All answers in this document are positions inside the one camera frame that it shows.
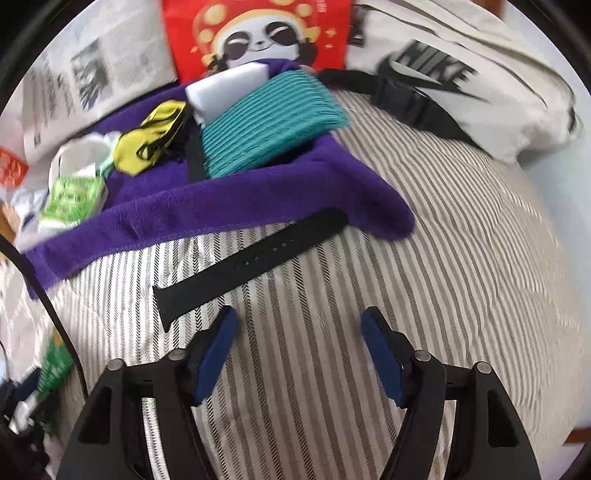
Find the yellow mesh pouch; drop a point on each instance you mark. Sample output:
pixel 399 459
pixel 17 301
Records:
pixel 139 149

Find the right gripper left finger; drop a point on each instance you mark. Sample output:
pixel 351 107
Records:
pixel 183 379

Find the purple towel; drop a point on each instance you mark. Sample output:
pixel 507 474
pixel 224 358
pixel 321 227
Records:
pixel 161 205

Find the red panda paper bag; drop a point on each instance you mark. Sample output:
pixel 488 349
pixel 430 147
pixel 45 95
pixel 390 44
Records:
pixel 212 36

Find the white Miniso plastic bag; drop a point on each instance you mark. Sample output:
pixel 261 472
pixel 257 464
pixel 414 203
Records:
pixel 24 187

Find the teal ribbed cloth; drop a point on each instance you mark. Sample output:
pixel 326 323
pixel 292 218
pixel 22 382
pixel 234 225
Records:
pixel 286 112

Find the white Nike waist bag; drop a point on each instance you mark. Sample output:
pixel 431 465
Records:
pixel 453 69

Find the white cloth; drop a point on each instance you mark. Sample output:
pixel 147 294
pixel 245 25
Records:
pixel 90 156

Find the green tissue pack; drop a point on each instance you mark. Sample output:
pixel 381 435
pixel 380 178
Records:
pixel 73 200

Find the folded newspaper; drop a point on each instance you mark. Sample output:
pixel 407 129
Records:
pixel 110 54

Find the green card packet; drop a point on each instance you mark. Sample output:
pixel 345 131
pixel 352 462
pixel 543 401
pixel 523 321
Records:
pixel 56 365

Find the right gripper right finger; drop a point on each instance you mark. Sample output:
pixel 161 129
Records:
pixel 416 381

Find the white sponge block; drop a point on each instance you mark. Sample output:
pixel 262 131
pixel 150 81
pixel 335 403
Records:
pixel 210 97

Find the striped bed cover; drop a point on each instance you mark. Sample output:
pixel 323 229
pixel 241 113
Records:
pixel 482 277

